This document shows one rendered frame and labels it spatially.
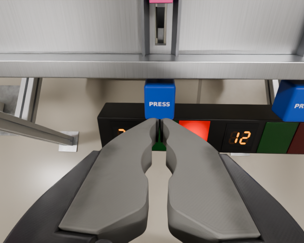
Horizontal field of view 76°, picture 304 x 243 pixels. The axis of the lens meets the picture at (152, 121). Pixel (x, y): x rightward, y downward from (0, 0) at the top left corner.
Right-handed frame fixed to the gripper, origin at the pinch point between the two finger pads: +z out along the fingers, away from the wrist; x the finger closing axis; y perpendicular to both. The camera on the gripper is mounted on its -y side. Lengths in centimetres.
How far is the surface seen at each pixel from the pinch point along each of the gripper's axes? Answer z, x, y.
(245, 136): 4.8, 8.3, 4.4
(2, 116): 28, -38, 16
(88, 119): 65, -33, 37
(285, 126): 4.8, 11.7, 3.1
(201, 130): 4.8, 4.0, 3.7
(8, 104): 68, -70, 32
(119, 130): 4.8, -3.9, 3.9
